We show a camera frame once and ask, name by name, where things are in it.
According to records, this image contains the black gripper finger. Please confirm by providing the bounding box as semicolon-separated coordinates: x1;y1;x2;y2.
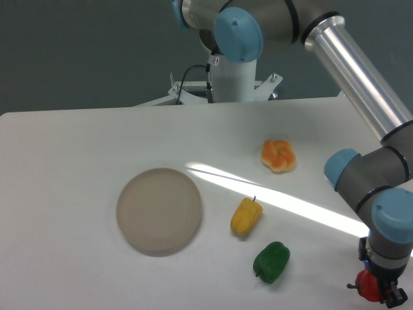
378;280;407;307

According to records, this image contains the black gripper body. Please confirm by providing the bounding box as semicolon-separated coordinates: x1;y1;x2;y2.
358;237;407;286

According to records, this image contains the red toy pepper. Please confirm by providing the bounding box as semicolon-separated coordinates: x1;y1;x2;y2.
347;269;383;302

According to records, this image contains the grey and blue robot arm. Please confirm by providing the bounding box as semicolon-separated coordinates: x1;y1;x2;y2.
172;1;412;308

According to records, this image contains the green toy pepper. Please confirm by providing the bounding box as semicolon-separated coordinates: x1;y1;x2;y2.
253;242;290;284

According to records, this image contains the yellow toy pepper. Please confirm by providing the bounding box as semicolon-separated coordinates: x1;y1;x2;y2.
230;196;263;237

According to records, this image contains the beige round plate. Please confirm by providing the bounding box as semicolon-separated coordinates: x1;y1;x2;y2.
116;168;203;256

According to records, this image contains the orange knotted bread roll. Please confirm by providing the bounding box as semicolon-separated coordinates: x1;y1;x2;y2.
261;139;296;173

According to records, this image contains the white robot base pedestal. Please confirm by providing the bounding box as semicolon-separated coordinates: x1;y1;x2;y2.
134;28;285;107

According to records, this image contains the black cable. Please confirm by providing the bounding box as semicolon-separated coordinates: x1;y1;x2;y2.
176;45;220;106

